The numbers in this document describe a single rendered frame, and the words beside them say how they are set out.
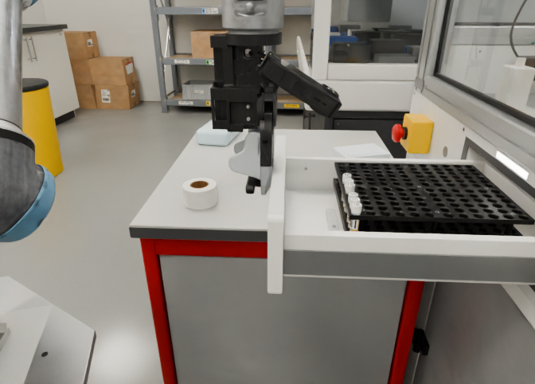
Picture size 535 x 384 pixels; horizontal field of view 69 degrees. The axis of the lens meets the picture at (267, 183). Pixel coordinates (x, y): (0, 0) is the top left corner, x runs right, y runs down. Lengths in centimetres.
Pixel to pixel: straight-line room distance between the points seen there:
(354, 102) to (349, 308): 74
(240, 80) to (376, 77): 90
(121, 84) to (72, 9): 109
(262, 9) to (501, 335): 56
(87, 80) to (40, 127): 206
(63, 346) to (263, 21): 45
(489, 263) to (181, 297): 59
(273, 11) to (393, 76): 93
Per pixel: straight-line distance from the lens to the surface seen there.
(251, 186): 53
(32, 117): 300
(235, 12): 48
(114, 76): 487
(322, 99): 50
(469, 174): 67
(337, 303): 85
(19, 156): 60
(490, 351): 74
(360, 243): 47
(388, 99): 138
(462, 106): 77
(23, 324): 62
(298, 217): 60
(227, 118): 50
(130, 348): 161
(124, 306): 178
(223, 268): 80
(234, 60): 50
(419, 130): 88
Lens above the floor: 114
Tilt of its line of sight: 25 degrees down
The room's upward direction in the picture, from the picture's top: straight up
